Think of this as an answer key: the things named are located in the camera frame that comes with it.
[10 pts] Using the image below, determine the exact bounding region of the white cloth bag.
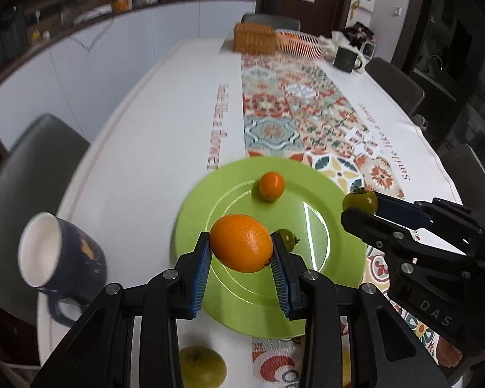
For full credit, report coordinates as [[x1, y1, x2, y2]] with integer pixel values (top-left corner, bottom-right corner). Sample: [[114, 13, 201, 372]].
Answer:
[[318, 30, 350, 62]]

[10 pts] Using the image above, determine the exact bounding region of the patterned table runner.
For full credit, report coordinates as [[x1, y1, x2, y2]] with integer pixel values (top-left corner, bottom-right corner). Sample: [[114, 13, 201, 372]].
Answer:
[[240, 50, 466, 388]]

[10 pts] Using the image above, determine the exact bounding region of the green tomato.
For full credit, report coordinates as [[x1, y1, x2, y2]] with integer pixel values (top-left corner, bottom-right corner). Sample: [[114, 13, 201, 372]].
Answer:
[[342, 187, 379, 216], [274, 229, 300, 253]]

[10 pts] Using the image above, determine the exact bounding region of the green plate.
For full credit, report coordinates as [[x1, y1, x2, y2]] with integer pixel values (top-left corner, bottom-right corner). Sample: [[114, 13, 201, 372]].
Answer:
[[173, 157, 367, 339]]

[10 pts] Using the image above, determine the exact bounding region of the grey chair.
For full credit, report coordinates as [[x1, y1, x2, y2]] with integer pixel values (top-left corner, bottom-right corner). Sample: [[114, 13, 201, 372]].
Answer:
[[0, 113, 92, 318], [365, 57, 425, 116], [436, 143, 485, 213], [241, 12, 302, 34]]

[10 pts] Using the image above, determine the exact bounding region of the green apple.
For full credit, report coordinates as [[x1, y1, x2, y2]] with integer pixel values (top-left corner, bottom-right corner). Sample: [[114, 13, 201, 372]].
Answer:
[[179, 345, 228, 388]]

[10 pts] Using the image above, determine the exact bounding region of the white plastic basket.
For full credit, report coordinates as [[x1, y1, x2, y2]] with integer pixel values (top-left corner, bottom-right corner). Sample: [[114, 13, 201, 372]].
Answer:
[[275, 28, 327, 58]]

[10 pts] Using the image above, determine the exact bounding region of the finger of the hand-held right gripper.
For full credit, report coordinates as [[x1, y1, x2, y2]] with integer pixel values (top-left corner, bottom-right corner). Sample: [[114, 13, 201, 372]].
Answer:
[[374, 192, 434, 230], [340, 207, 420, 268]]

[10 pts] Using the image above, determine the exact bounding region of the dark green mug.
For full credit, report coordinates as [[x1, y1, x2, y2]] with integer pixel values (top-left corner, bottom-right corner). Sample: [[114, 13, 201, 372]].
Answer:
[[333, 45, 365, 74]]

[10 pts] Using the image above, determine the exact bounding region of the person's right hand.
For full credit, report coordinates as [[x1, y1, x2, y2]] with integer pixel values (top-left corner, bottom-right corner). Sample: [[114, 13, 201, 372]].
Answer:
[[438, 329, 466, 369]]

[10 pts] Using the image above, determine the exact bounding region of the large orange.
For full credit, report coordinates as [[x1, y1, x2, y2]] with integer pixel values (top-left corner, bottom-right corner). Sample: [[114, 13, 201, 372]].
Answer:
[[209, 214, 274, 274]]

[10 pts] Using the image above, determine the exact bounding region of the small orange tangerine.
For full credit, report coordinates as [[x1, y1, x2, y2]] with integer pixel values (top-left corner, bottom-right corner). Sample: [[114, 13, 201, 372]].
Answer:
[[252, 171, 286, 202]]

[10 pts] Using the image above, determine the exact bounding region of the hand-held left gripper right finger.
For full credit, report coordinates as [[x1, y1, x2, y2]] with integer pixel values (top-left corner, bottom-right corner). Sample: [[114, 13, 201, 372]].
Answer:
[[270, 231, 452, 388]]

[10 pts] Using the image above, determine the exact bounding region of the navy blue mug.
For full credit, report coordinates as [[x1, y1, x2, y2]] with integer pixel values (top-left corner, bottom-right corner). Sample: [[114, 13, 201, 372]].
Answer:
[[18, 212, 108, 325]]

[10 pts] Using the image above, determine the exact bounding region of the white tablecloth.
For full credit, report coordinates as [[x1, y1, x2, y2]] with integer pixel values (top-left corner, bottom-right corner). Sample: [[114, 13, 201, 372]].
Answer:
[[36, 38, 469, 388]]

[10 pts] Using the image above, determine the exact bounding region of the wicker basket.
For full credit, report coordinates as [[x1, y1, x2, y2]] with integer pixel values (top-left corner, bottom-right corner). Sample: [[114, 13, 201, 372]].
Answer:
[[233, 23, 276, 54]]

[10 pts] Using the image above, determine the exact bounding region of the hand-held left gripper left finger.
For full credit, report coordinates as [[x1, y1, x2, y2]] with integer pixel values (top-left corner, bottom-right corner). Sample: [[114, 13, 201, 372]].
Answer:
[[30, 231, 211, 388]]

